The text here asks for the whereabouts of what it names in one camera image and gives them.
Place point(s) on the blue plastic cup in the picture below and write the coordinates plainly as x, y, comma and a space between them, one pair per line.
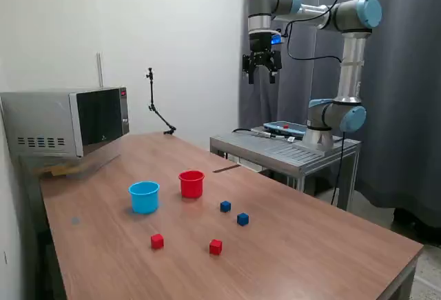
144, 200

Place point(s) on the silver blue-jointed robot arm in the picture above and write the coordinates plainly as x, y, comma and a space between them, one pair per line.
351, 58

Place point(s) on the blue cube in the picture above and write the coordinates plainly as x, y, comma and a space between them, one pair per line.
243, 219
225, 206

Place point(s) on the blue tape piece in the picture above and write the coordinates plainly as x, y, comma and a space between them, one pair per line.
75, 221

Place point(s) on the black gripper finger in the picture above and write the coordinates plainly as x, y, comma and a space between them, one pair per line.
274, 62
251, 63

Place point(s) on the red plastic cup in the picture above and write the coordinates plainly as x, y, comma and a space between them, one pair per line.
191, 186

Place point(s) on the blue-lit wrist camera box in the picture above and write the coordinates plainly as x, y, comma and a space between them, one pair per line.
276, 39

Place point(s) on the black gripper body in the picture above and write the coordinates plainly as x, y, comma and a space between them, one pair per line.
260, 43

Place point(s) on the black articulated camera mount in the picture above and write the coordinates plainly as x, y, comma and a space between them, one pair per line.
151, 89

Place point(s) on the dark flat strip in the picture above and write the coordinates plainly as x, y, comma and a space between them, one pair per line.
225, 169

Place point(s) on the silver microwave oven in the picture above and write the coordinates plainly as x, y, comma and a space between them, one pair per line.
41, 120

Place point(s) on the blue-edged teach pendant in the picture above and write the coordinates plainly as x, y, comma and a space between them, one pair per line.
279, 128

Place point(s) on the grey curtain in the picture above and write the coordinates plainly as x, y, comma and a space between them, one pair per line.
406, 107

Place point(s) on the wooden blocks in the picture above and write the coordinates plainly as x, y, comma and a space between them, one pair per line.
58, 170

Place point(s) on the grey metal robot stand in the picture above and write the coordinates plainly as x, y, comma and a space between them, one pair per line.
275, 151

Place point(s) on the red cube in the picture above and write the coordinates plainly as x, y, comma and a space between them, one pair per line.
157, 241
215, 247

